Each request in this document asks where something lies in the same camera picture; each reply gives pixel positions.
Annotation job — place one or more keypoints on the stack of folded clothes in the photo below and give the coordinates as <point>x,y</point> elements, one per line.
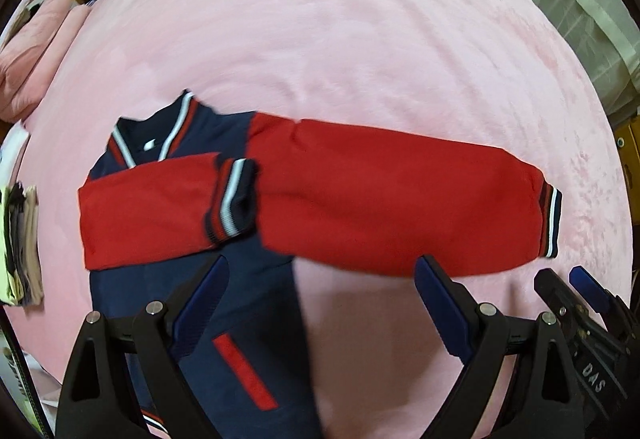
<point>22,244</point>

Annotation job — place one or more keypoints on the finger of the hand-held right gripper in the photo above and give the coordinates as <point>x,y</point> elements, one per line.
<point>590,286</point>
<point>552,291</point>

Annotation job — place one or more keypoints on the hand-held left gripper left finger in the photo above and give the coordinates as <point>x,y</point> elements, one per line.
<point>202,301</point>

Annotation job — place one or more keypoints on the navy and red jacket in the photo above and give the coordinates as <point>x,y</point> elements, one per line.
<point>375,199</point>

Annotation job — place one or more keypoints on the white cloth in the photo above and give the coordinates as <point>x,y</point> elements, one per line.
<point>12,149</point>

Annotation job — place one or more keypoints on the pink blanket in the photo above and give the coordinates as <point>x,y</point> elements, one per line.
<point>325,44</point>

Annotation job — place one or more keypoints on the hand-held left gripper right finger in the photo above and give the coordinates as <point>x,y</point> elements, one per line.
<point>440,304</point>

